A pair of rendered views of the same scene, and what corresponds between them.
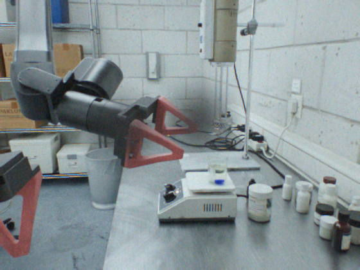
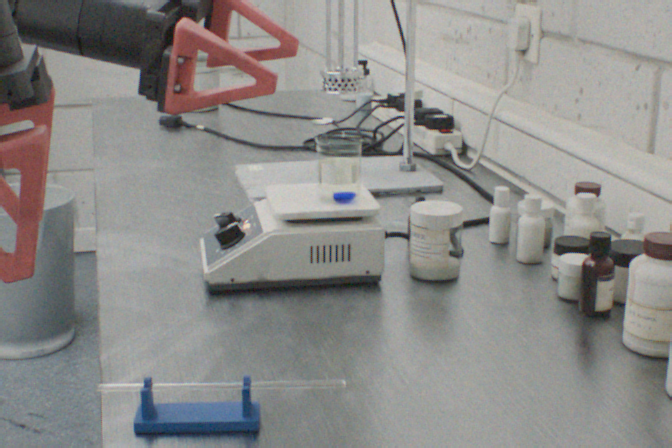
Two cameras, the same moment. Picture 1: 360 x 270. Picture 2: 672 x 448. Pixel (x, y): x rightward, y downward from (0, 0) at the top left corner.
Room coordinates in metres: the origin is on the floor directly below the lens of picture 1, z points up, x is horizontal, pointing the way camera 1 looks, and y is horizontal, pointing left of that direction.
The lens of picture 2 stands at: (-0.30, 0.04, 1.14)
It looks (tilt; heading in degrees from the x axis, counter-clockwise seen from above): 17 degrees down; 353
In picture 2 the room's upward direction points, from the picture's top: straight up
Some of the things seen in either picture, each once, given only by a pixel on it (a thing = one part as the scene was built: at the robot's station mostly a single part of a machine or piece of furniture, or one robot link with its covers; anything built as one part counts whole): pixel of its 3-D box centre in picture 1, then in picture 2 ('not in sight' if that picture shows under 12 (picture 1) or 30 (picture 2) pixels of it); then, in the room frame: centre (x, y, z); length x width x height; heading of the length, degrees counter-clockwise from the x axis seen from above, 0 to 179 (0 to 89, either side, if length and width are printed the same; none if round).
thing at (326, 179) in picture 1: (328, 193); (585, 218); (0.79, -0.40, 0.79); 0.05 x 0.05 x 0.09
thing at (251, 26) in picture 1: (247, 28); not in sight; (1.22, -0.25, 1.26); 0.25 x 0.11 x 0.05; 97
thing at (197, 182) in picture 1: (209, 180); (320, 199); (0.76, -0.08, 0.83); 0.12 x 0.12 x 0.01; 3
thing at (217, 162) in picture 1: (217, 168); (338, 167); (0.75, -0.10, 0.87); 0.06 x 0.05 x 0.08; 172
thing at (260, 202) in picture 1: (260, 202); (435, 241); (0.73, -0.20, 0.79); 0.06 x 0.06 x 0.08
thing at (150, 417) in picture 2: not in sight; (197, 402); (0.41, 0.06, 0.77); 0.10 x 0.03 x 0.04; 85
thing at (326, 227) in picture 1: (328, 227); (575, 277); (0.64, -0.34, 0.77); 0.04 x 0.04 x 0.04
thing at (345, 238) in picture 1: (342, 229); (597, 272); (0.60, -0.35, 0.79); 0.03 x 0.03 x 0.08
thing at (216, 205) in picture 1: (198, 196); (298, 237); (0.76, -0.05, 0.79); 0.22 x 0.13 x 0.08; 93
